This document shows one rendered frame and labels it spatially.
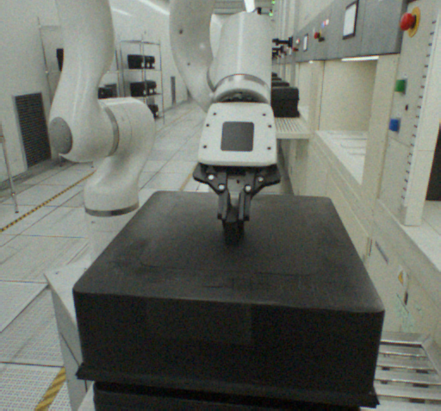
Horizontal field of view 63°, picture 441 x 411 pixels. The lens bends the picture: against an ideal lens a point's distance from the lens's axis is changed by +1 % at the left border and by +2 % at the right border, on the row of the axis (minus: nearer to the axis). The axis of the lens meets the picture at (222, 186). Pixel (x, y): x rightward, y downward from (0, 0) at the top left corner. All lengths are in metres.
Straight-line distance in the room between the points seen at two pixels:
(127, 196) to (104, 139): 0.14
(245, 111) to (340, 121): 2.01
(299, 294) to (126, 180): 0.54
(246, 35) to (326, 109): 1.91
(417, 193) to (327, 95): 1.54
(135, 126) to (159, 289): 0.50
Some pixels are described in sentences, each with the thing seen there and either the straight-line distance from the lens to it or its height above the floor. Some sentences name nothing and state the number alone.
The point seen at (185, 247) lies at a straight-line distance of 0.41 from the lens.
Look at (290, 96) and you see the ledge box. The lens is 3.36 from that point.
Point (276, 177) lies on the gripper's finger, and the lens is 0.47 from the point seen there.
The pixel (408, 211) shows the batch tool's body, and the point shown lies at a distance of 1.01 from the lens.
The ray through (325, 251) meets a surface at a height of 1.06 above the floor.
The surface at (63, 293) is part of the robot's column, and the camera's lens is 0.93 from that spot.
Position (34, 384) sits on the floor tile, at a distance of 1.87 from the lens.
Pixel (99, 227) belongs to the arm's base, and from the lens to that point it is 0.83.
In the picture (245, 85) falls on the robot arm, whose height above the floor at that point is 1.23.
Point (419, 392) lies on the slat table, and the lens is 0.73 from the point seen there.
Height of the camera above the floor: 1.25
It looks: 19 degrees down
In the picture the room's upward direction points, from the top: straight up
